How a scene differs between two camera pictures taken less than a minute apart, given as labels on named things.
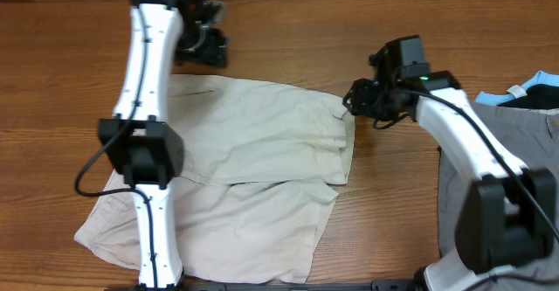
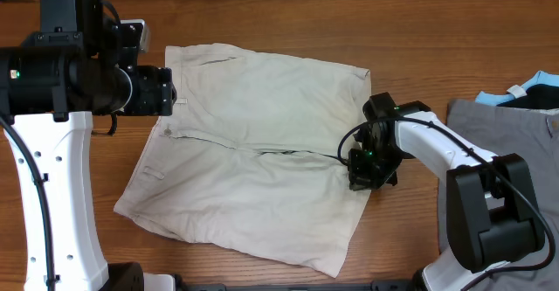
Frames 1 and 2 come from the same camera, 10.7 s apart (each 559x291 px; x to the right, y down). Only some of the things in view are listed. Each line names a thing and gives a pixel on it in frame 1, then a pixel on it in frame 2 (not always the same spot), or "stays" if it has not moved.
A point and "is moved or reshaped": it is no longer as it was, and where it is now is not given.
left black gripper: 212,51 -> 157,94
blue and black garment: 542,93 stays
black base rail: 376,285 stays
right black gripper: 359,97 -> 362,179
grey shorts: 530,135 stays
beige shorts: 261,168 is moved or reshaped
